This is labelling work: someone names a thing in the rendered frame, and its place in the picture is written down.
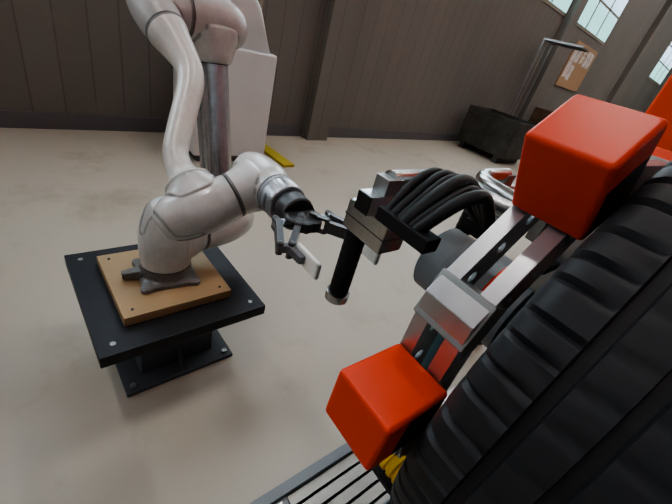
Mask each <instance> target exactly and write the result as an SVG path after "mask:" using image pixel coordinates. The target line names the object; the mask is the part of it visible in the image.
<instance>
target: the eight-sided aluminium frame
mask: <svg viewBox="0 0 672 504"><path fill-rule="evenodd" d="M669 162H670V161H668V160H665V159H662V158H659V157H656V156H653V155H651V157H650V159H649V161H648V163H647V164H646V166H645V168H644V170H643V172H642V174H641V175H640V177H639V179H638V181H637V183H636V184H635V186H634V188H633V190H632V192H631V193H630V195H629V197H630V196H631V195H632V194H633V193H634V192H635V191H636V190H638V189H639V188H641V187H642V185H643V184H644V183H645V182H646V181H648V180H649V179H650V178H651V177H652V176H653V175H654V174H656V173H657V172H658V171H660V170H661V169H662V168H663V167H664V166H665V165H666V164H668V163H669ZM629 197H628V198H629ZM539 220H540V219H538V218H536V217H534V216H532V215H531V214H529V213H527V212H525V211H523V210H521V209H519V208H518V207H516V206H514V205H512V206H511V207H510V208H509V209H508V210H507V211H506V212H505V213H504V214H503V215H502V216H501V217H500V218H499V219H498V220H497V221H496V222H495V223H494V224H493V225H491V226H490V227H489V228H488V229H487V230H486V231H485V232H484V233H483V234H482V235H481V236H480V237H479V238H478V239H477V240H476V241H475V242H474V243H473V244H472V245H471V246H470V247H469V248H468V249H467V250H466V251H465V252H464V253H463V254H462V255H461V256H460V257H459V258H458V259H457V260H456V261H455V262H454V263H453V264H452V265H451V266H450V267H449V268H448V269H446V268H443V269H442V270H441V272H440V273H439V274H438V276H437V277H436V278H435V280H434V281H433V282H432V284H431V285H430V286H429V287H428V288H427V290H426V291H425V293H424V295H423V296H422V297H421V299H420V300H419V301H418V303H417V304H416V305H415V307H414V308H413V309H414V311H415V313H414V315H413V318H412V320H411V322H410V324H409V326H408V328H407V330H406V332H405V334H404V336H403V338H402V340H401V342H400V344H401V345H402V346H403V347H404V348H405V349H406V350H407V351H408V352H409V353H410V354H411V355H412V356H413V357H414V358H415V359H416V360H417V361H418V362H419V363H420V364H421V363H422V361H423V360H424V358H425V356H426V354H427V352H428V351H429V349H430V347H431V345H432V344H433V342H434V340H435V338H436V336H437V335H438V333H439V334H440V335H441V336H443V337H444V338H445V339H444V341H443V343H442V344H441V346H440V348H439V350H438V351H437V353H436V355H435V357H434V358H433V360H432V362H431V363H430V365H429V367H428V369H427V370H426V371H427V372H428V373H429V374H430V375H431V376H432V377H433V378H434V379H435V380H436V381H437V382H438V383H439V384H440V385H441V386H442V387H443V388H444V389H445V390H446V391H447V390H448V388H449V386H450V385H451V383H452V382H453V380H454V379H455V377H456V376H457V374H458V373H459V371H460V370H461V368H462V367H463V365H464V364H465V362H466V361H467V359H468V358H469V356H470V355H471V353H472V351H473V350H474V349H475V348H476V347H477V346H478V344H479V343H480V342H481V341H482V340H483V338H484V337H485V336H486V335H487V334H488V332H489V331H490V330H491V329H492V327H493V326H494V325H495V324H496V323H497V321H498V320H499V319H500V318H501V317H502V315H503V314H504V313H505V312H506V310H507V309H508V308H509V307H510V306H511V305H512V304H513V303H514V302H515V301H516V300H517V299H518V298H519V297H520V296H521V295H522V294H523V293H524V292H525V291H526V290H527V289H528V288H529V287H530V286H531V285H532V284H533V283H534V282H535V281H536V280H537V279H538V278H539V277H540V276H541V275H542V274H543V273H544V272H545V271H546V270H547V269H548V268H549V267H550V266H551V265H552V264H553V263H554V262H555V261H556V260H557V259H558V258H559V257H560V256H561V255H562V254H563V253H564V252H565V251H566V250H567V249H568V248H569V246H570V245H571V244H572V243H573V242H574V241H575V240H576V239H575V238H573V237H572V236H570V235H568V234H566V233H564V232H562V231H560V230H559V229H557V228H555V227H553V226H551V225H549V226H548V227H547V228H546V229H545V230H544V231H543V232H542V233H541V234H540V235H539V236H538V237H537V238H536V239H535V240H534V241H533V242H532V243H531V244H530V245H529V246H528V247H527V248H526V249H525V250H524V251H523V252H522V253H521V254H520V255H519V256H518V257H517V258H516V259H515V260H514V261H513V262H512V263H511V264H510V265H509V266H508V267H507V268H506V269H505V270H504V271H503V272H502V273H501V274H500V275H499V276H498V277H497V278H496V279H495V280H494V281H493V282H492V283H491V284H490V285H489V286H488V287H487V288H486V289H485V290H484V291H483V292H482V291H481V290H480V289H478V288H477V287H476V286H474V284H475V283H476V282H477V281H478V280H479V279H480V278H481V277H482V276H483V275H484V274H485V273H486V272H487V271H488V270H489V269H490V268H491V267H492V266H493V265H494V264H495V263H496V262H497V261H498V260H499V259H500V258H501V257H502V256H503V255H504V254H505V253H506V252H507V251H508V250H509V249H510V248H511V247H512V246H513V245H514V244H515V243H516V242H517V241H518V240H519V239H520V238H521V237H522V236H523V235H524V234H525V233H526V232H527V231H528V230H529V229H530V228H531V227H532V226H533V225H534V224H535V223H536V222H537V221H539ZM456 386H457V385H456ZM456 386H454V387H453V388H451V389H450V390H448V391H447V397H448V396H449V395H450V393H451V392H452V391H453V389H454V388H455V387H456ZM447 397H446V399H447ZM446 399H445V400H444V402H445V401H446ZM444 402H443V403H444ZM443 403H442V404H443ZM420 435H421V434H419V435H418V436H417V437H415V438H414V439H412V440H411V441H410V442H408V443H407V444H406V445H404V446H403V447H401V448H400V449H399V450H397V451H396V452H395V453H393V455H397V456H398V458H401V457H402V456H407V455H408V454H409V451H410V450H411V448H412V447H413V445H414V443H415V442H416V440H417V439H418V438H419V437H420Z"/></svg>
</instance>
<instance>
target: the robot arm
mask: <svg viewBox="0 0 672 504"><path fill-rule="evenodd" d="M126 4H127V6H128V9H129V11H130V13H131V15H132V17H133V19H134V21H135V22H136V24H137V26H138V27H139V29H140V30H141V31H142V33H143V34H144V35H145V36H146V37H147V39H148V40H149V41H150V42H151V44H152V45H153V46H154V47H155V48H156V49H157V50H158V51H159V52H160V53H161V54H162V55H163V56H164V57H165V58H166V59H167V60H168V62H169V63H170V64H171V65H172V66H173V68H174V69H175V71H176V75H177V82H176V88H175V93H174V97H173V101H172V105H171V109H170V113H169V117H168V122H167V126H166V130H165V134H164V139H163V146H162V157H163V163H164V167H165V171H166V174H167V177H168V182H167V184H166V186H165V193H166V196H159V197H156V198H154V199H152V200H151V201H149V202H148V203H147V204H146V205H145V207H144V209H143V210H142V213H141V215H140V219H139V223H138V233H137V242H138V253H139V257H140V258H135V259H133V260H132V266H133V267H132V268H129V269H126V270H122V271H121V275H122V279H124V280H139V281H140V284H141V288H140V292H141V294H143V295H148V294H151V293H154V292H158V291H163V290H169V289H174V288H180V287H186V286H198V285H200V282H201V280H200V278H199V277H198V276H197V275H196V274H195V272H194V269H193V267H192V265H191V258H192V257H194V256H195V255H197V254H198V253H199V252H201V251H202V250H204V249H209V248H214V247H218V246H221V245H224V244H227V243H230V242H232V241H235V240H237V239H239V238H240V237H242V236H243V235H245V234H246V233H247V232H248V231H249V230H250V229H251V227H252V225H253V220H254V216H253V213H254V212H259V211H264V212H266V213H267V214H268V215H269V217H270V218H271V219H272V223H271V228H272V230H273V231H274V239H275V254H276V255H282V253H286V256H285V258H286V259H292V258H293V259H294V260H295V262H296V263H298V264H299V265H300V264H301V265H302V266H303V267H304V268H305V269H306V270H307V272H308V273H309V274H310V275H311V276H312V277H313V278H314V279H315V280H316V279H318V278H319V274H320V271H321V267H322V264H321V263H320V262H319V261H318V260H317V259H316V258H315V257H314V256H313V255H312V254H311V253H310V252H309V251H308V250H307V249H306V248H305V247H304V246H303V245H302V243H301V242H297V241H298V238H299V235H300V233H304V234H309V233H320V234H323V235H325V234H329V235H332V236H335V237H338V238H341V239H344V237H345V233H346V230H347V228H346V227H345V226H344V225H343V222H344V218H342V217H340V216H338V215H336V214H334V213H333V212H331V211H330V210H326V211H325V214H320V213H318V212H316V211H315V210H314V208H313V205H312V203H311V201H310V200H309V199H308V198H306V197H305V194H304V192H303V190H302V189H301V188H300V187H299V186H298V185H297V184H295V183H294V182H293V181H292V180H291V179H290V178H289V176H288V174H287V173H286V172H285V170H284V169H283V168H282V167H281V166H280V165H279V164H277V163H276V162H275V161H273V160H272V159H271V158H269V157H267V156H265V155H263V154H261V153H257V152H245V153H242V154H241V155H239V156H238V157H237V158H236V160H235V161H234V163H233V166H232V160H231V133H230V106H229V79H228V65H231V63H232V61H233V57H234V54H235V51H236V50H238V49H239V48H240V47H241V46H242V45H243V43H244V42H245V40H246V36H247V23H246V20H245V17H244V15H243V13H242V12H241V10H240V9H239V8H238V7H237V6H236V5H234V4H233V3H232V2H231V1H229V0H126ZM196 119H197V127H198V140H199V154H200V167H201V168H197V167H195V166H194V165H193V163H192V162H191V160H190V157H189V146H190V142H191V138H192V134H193V130H194V127H195V123H196ZM322 221H324V222H325V224H324V228H323V229H321V225H322ZM283 227H285V228H286V229H288V230H293V231H292V233H291V236H290V239H289V242H288V243H284V231H283Z"/></svg>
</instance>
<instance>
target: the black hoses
mask: <svg viewBox="0 0 672 504"><path fill-rule="evenodd" d="M463 209H464V211H465V212H466V213H467V214H468V216H469V217H466V218H465V220H464V222H463V224H462V226H461V229H462V230H464V231H465V232H467V233H468V234H470V235H471V236H473V237H474V238H476V239H478V238H479V237H480V236H481V235H482V234H483V233H484V232H485V231H486V230H487V229H488V228H489V227H490V226H491V225H493V224H494V223H495V222H496V219H495V203H494V200H493V197H492V195H491V194H490V193H488V192H487V191H485V190H482V189H481V187H480V185H479V183H478V181H477V179H476V178H474V177H473V176H470V175H467V174H458V173H455V172H453V171H451V170H444V169H442V168H438V167H432V168H428V169H426V170H424V171H422V172H420V173H419V174H417V175H416V176H414V177H413V178H412V179H411V180H410V181H408V182H407V183H406V184H405V185H404V186H403V187H402V188H401V189H400V190H399V192H398V193H397V194H396V195H395V196H394V197H393V198H392V200H391V201H390V202H389V203H388V205H383V206H379V207H378V210H377V213H376V216H375V219H376V220H378V221H379V222H380V223H382V224H383V225H384V226H385V227H387V228H388V229H389V230H391V231H392V232H393V233H394V234H396V235H397V236H398V237H400V238H401V239H402V240H404V241H405V242H406V243H407V244H409V245H410V246H411V247H413V248H414V249H415V250H417V251H418V252H419V253H420V254H427V253H431V252H435V251H436V250H437V247H438V245H439V243H440V241H441V238H440V237H439V236H437V235H436V234H434V233H433V232H431V231H430V230H431V229H432V228H434V227H435V226H437V225H438V224H440V223H441V222H443V221H444V220H446V219H447V218H449V217H451V216H452V215H454V214H456V213H457V212H459V211H461V210H463ZM559 264H560V262H558V261H555V262H554V263H553V264H552V265H551V266H550V267H549V268H548V269H547V270H546V271H545V272H544V273H543V275H545V274H547V273H549V272H551V271H554V270H556V269H557V267H558V266H559Z"/></svg>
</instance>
